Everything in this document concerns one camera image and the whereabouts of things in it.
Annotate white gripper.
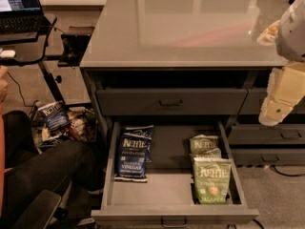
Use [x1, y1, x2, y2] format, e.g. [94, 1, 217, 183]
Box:
[256, 20, 305, 126]

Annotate blue Kettle chip bag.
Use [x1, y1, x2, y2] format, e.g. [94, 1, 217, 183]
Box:
[115, 134, 151, 182]

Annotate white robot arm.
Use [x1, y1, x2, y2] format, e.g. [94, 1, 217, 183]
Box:
[256, 0, 305, 126]

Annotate grey right top drawer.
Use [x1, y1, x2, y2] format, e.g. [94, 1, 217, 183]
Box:
[239, 88, 305, 115]

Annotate closed grey top drawer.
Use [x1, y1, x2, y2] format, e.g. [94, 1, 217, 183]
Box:
[96, 88, 247, 115]

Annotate grey cabinet with glossy counter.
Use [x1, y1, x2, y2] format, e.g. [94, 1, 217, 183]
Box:
[79, 0, 305, 229]

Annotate rear green Kettle chip bag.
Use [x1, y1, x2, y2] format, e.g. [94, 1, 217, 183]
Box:
[190, 135, 221, 158]

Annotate green kettle chip bag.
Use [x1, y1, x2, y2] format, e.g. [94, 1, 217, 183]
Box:
[193, 157, 232, 204]
[190, 135, 221, 158]

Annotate front green Kettle chip bag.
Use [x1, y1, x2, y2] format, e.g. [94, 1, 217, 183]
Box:
[193, 157, 232, 204]

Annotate open grey middle drawer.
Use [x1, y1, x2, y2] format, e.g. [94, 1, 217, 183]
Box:
[91, 122, 259, 229]

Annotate brown chip bag in basket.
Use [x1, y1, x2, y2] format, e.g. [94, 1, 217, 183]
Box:
[68, 112, 93, 141]

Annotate blue chip bag in basket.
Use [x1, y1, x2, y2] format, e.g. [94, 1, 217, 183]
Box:
[38, 101, 69, 131]

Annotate grey right lower drawers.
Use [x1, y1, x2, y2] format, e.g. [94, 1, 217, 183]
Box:
[227, 124, 305, 166]

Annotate seated person in dark trousers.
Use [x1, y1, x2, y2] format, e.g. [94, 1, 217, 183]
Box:
[0, 65, 104, 229]

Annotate black laptop stand table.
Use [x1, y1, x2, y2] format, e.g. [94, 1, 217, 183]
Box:
[0, 12, 96, 105]

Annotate black laptop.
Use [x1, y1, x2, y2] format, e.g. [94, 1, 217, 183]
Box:
[0, 0, 44, 35]

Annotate white computer mouse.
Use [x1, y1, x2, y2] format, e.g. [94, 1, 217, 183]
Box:
[0, 50, 16, 58]

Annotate black chair armrest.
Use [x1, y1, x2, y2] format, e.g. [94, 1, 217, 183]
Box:
[12, 190, 61, 229]

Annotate black floor cable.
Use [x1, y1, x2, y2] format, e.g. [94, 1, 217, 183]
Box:
[270, 164, 305, 177]

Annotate black stand base plate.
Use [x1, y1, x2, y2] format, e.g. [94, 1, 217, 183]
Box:
[58, 26, 94, 67]

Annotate black wire snack basket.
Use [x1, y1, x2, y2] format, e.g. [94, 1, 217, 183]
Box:
[34, 101, 97, 151]

